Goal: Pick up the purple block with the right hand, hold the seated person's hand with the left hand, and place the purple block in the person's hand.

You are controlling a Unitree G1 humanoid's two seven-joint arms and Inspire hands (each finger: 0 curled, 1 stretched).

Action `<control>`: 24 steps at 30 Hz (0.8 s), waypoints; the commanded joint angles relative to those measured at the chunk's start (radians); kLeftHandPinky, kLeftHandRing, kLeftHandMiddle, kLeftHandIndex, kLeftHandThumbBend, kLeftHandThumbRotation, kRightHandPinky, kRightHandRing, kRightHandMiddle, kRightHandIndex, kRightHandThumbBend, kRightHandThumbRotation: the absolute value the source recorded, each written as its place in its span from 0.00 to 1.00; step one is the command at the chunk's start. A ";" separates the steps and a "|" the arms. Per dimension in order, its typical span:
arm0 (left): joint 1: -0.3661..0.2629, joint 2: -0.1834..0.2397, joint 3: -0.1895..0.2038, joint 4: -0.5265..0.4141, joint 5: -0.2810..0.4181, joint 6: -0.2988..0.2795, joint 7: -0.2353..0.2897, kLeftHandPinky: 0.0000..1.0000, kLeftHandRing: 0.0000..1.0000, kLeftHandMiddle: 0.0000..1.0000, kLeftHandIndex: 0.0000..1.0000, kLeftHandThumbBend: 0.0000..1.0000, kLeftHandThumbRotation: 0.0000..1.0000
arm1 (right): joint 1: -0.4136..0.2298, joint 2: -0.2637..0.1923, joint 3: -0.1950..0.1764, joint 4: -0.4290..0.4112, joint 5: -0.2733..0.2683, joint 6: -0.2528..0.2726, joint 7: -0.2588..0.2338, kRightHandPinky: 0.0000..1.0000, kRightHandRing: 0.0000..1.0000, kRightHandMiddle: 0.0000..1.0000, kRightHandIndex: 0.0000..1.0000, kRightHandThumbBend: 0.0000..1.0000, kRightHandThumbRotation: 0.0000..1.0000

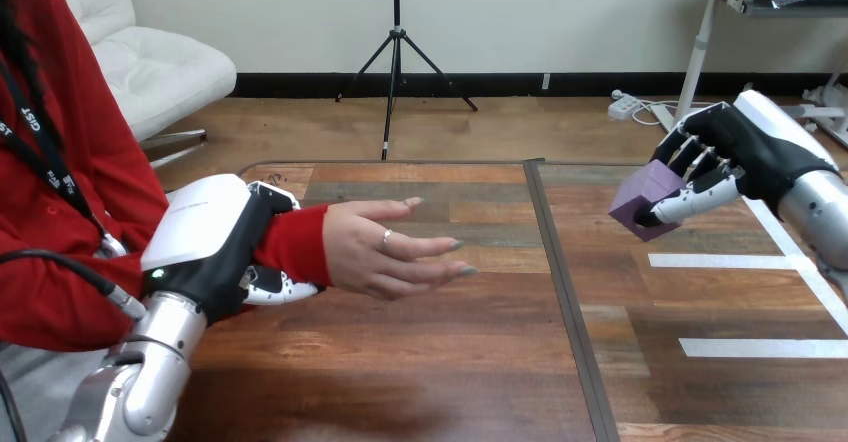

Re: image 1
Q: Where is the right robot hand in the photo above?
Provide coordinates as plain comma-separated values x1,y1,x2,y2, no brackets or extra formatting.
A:
634,89,841,229

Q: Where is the person's hand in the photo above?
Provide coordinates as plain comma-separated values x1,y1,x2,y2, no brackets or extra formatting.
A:
321,196,479,302

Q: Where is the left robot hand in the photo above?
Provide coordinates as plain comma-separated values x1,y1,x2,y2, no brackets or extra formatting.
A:
140,173,326,327

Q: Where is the purple block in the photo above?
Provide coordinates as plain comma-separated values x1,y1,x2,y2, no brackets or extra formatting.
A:
608,159,688,243

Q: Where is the person's forearm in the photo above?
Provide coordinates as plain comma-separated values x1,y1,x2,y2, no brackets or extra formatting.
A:
0,203,333,354

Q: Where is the person's body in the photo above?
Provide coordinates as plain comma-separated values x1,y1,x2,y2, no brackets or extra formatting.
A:
0,0,171,442

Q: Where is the white desk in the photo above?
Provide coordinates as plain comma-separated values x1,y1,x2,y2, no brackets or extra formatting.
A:
651,0,848,150

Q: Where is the white power strip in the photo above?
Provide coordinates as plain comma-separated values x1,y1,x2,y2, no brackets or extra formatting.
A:
607,89,641,122

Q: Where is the white cushioned chair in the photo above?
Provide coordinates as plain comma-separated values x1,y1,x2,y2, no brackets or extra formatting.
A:
44,0,238,169

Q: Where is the black tripod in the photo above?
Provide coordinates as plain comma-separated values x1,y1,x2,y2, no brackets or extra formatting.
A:
334,0,480,162

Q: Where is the tangle of cables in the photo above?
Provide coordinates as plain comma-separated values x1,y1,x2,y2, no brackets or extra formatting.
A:
629,97,715,128

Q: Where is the black cable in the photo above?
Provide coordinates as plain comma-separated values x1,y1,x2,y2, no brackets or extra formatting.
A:
0,249,148,322

